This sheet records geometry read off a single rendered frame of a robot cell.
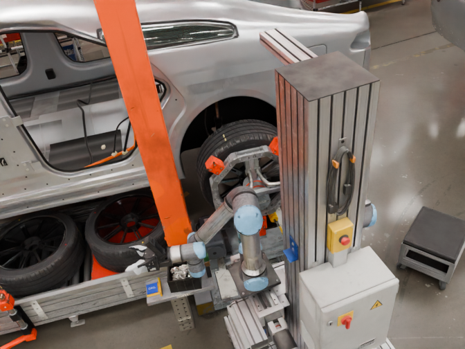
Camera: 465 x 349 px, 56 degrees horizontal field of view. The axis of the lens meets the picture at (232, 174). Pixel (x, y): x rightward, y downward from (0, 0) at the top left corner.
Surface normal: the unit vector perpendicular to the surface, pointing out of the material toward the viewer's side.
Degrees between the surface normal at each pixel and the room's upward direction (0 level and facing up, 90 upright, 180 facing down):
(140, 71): 90
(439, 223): 0
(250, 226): 82
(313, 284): 0
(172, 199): 90
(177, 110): 90
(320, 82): 0
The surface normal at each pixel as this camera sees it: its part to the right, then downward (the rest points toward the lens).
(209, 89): 0.22, 0.61
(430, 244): -0.11, -0.76
